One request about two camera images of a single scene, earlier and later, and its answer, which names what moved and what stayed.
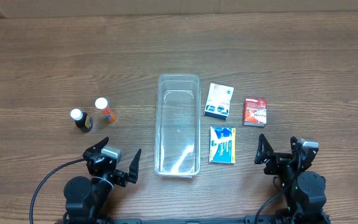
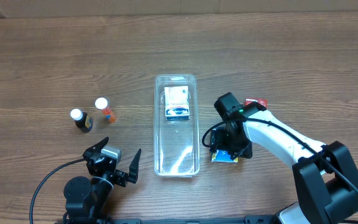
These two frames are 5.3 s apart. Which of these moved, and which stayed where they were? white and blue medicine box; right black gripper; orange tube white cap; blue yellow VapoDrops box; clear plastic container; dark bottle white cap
Moved: right black gripper; white and blue medicine box
Stayed: blue yellow VapoDrops box; clear plastic container; orange tube white cap; dark bottle white cap
